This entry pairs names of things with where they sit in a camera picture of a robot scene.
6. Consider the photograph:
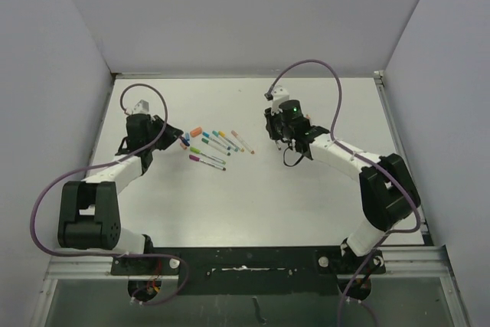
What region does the light blue capped pen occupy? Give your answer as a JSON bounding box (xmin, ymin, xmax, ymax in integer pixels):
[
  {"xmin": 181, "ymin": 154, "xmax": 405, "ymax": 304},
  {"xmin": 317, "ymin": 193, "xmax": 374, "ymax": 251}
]
[{"xmin": 202, "ymin": 131, "xmax": 230, "ymax": 151}]

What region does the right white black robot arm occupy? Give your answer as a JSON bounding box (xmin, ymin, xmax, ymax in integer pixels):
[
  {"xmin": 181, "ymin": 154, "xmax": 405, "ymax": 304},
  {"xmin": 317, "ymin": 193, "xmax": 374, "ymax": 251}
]
[{"xmin": 264, "ymin": 95, "xmax": 420, "ymax": 273}]

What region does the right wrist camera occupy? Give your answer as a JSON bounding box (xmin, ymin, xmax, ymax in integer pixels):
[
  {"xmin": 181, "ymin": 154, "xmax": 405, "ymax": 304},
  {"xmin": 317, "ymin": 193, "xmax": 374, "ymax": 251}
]
[{"xmin": 264, "ymin": 85, "xmax": 289, "ymax": 115}]

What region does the dark blue pen cap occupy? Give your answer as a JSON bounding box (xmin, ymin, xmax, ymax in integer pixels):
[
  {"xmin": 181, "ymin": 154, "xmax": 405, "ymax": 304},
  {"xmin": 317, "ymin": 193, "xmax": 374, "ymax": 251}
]
[{"xmin": 180, "ymin": 136, "xmax": 190, "ymax": 147}]

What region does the green capped pen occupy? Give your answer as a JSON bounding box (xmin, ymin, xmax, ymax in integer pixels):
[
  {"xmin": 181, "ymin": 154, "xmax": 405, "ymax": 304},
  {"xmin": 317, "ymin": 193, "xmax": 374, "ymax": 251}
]
[{"xmin": 190, "ymin": 146, "xmax": 226, "ymax": 165}]

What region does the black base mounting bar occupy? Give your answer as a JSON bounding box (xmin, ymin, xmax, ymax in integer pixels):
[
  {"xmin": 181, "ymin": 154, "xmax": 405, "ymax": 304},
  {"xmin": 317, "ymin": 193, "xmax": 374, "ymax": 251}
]
[{"xmin": 110, "ymin": 246, "xmax": 386, "ymax": 302}]

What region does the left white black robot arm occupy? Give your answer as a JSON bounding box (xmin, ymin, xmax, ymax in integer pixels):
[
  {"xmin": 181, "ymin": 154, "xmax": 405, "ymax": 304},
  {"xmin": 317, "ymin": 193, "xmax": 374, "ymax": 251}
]
[{"xmin": 57, "ymin": 113, "xmax": 183, "ymax": 274}]

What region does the pink capped pen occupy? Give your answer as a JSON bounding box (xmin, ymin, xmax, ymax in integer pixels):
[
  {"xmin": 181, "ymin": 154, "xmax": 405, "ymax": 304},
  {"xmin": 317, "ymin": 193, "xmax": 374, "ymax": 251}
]
[{"xmin": 231, "ymin": 130, "xmax": 255, "ymax": 155}]

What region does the orange marker cap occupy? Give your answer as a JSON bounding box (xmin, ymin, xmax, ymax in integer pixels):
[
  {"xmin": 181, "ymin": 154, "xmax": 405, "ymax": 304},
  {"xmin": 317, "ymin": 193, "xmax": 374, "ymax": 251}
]
[{"xmin": 190, "ymin": 127, "xmax": 203, "ymax": 138}]

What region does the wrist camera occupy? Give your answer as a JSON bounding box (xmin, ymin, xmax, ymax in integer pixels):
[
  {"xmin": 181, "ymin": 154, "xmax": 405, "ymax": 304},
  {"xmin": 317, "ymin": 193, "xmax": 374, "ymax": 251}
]
[
  {"xmin": 264, "ymin": 85, "xmax": 289, "ymax": 115},
  {"xmin": 129, "ymin": 100, "xmax": 149, "ymax": 115}
]

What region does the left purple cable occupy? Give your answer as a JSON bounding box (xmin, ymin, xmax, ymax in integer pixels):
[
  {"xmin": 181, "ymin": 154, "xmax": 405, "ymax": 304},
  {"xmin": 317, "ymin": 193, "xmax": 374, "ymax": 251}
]
[{"xmin": 29, "ymin": 83, "xmax": 191, "ymax": 307}]

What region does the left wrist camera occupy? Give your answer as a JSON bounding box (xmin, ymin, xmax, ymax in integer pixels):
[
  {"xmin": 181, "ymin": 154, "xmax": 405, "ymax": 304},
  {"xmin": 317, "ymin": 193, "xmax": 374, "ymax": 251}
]
[{"xmin": 129, "ymin": 100, "xmax": 149, "ymax": 115}]

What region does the magenta capped pen lower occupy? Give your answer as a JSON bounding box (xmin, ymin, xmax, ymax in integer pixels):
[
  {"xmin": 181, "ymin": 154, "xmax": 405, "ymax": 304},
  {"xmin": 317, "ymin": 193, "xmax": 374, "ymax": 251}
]
[{"xmin": 188, "ymin": 155, "xmax": 226, "ymax": 172}]

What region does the yellow capped pen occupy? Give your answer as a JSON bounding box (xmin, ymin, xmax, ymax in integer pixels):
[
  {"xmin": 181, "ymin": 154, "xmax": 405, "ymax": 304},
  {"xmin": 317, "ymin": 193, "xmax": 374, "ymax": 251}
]
[{"xmin": 218, "ymin": 131, "xmax": 244, "ymax": 152}]

